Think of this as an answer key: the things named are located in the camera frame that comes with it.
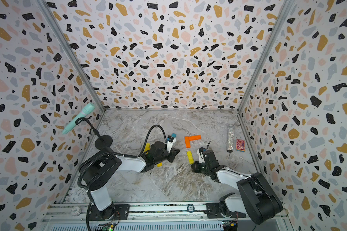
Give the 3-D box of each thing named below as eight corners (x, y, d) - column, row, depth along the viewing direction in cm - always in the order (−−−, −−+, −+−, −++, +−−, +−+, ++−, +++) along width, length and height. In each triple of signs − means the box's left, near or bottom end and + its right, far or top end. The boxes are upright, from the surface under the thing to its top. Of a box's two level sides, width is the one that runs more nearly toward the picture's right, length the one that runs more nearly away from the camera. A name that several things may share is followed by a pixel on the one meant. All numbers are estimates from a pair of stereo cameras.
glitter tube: (226, 151, 100) (227, 148, 97) (228, 127, 114) (229, 124, 110) (231, 153, 99) (233, 149, 96) (233, 128, 113) (234, 125, 110)
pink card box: (235, 150, 101) (236, 148, 99) (235, 140, 106) (236, 138, 104) (244, 152, 100) (245, 150, 98) (244, 142, 105) (245, 140, 104)
